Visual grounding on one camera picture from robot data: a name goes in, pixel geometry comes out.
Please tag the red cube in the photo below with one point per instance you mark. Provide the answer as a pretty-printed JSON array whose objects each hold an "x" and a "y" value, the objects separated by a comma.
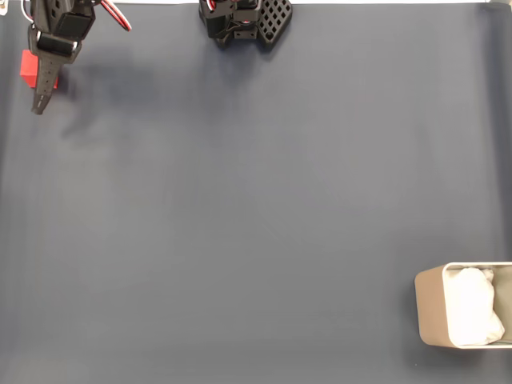
[{"x": 28, "y": 66}]

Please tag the silver metal tin box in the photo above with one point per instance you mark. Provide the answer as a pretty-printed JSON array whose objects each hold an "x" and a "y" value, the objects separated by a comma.
[{"x": 430, "y": 308}]

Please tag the dark grey table mat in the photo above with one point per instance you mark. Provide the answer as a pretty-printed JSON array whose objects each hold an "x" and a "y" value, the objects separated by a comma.
[{"x": 256, "y": 200}]

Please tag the white crumpled tissue paper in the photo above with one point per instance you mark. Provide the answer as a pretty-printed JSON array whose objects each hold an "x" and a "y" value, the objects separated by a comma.
[{"x": 472, "y": 308}]

